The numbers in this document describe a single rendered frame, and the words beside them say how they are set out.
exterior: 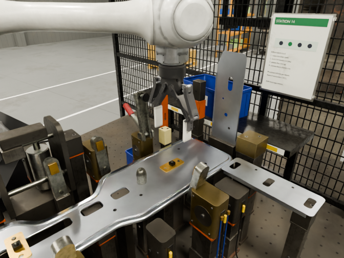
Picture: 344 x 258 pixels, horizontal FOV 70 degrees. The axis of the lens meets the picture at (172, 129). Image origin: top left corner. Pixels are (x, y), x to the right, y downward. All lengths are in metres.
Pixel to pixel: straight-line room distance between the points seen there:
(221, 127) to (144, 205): 0.46
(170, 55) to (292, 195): 0.51
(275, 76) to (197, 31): 0.73
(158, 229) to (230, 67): 0.57
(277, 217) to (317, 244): 0.16
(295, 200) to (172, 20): 0.57
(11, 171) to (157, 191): 0.71
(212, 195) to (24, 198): 0.55
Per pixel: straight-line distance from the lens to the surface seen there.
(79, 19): 0.55
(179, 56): 0.66
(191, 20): 0.45
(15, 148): 0.74
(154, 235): 0.64
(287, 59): 1.11
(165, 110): 0.94
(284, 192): 0.80
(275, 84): 1.15
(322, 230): 1.19
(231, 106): 0.93
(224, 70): 0.92
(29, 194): 0.89
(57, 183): 0.78
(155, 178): 0.78
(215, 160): 0.87
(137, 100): 0.85
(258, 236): 1.07
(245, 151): 0.92
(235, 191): 0.79
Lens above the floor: 1.48
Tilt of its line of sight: 27 degrees down
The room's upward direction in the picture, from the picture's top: straight up
